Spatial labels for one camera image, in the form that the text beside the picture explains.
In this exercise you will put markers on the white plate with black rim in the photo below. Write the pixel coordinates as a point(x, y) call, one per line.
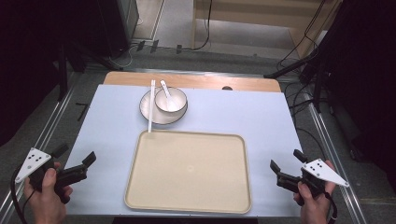
point(162, 117)

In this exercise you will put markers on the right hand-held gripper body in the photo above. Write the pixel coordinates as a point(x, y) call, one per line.
point(323, 172)

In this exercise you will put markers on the dark cabinet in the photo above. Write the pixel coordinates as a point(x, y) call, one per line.
point(124, 21)

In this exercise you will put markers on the white bowl with black rim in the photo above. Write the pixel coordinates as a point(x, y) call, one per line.
point(177, 98)

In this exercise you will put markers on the light wooden shelf unit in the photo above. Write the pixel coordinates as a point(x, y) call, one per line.
point(249, 12)

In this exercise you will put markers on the white ceramic spoon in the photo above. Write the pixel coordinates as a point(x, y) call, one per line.
point(166, 91)

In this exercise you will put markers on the person's left hand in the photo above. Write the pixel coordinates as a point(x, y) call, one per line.
point(48, 199)

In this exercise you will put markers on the white chopstick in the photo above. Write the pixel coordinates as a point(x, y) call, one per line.
point(149, 121)
point(153, 90)

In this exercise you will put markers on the small black angled bracket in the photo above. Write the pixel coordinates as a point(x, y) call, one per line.
point(83, 110)

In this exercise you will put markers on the person's right hand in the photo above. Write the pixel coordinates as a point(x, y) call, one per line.
point(313, 208)

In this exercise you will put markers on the black stand leg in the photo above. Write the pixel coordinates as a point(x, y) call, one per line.
point(289, 67)

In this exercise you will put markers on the beige plastic tray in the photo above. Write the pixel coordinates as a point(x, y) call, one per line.
point(190, 171)

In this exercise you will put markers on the metal floor rail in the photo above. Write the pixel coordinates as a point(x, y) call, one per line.
point(46, 124)
point(330, 149)

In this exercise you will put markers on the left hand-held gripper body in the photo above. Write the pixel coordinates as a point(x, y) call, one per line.
point(32, 161)

